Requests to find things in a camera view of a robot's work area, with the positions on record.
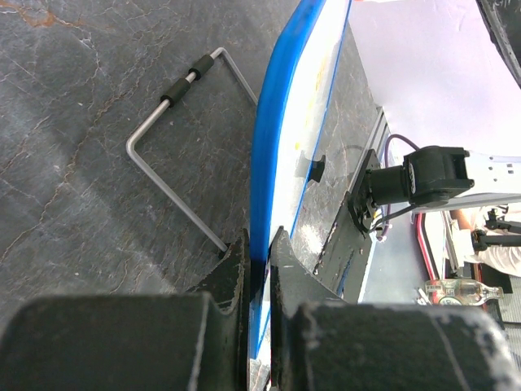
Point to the blue framed whiteboard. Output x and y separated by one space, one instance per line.
290 114

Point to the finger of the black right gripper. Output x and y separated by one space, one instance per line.
502 20

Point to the metal wire whiteboard stand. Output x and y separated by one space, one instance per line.
195 146

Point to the red framed board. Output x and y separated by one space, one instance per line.
425 248

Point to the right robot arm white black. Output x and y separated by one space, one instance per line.
440 82

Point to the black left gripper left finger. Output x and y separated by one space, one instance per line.
195 340

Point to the clear glass bottle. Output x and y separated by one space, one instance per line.
467 292

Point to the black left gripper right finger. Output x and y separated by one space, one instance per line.
320 342

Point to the black whiteboard foot clip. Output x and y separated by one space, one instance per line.
317 167

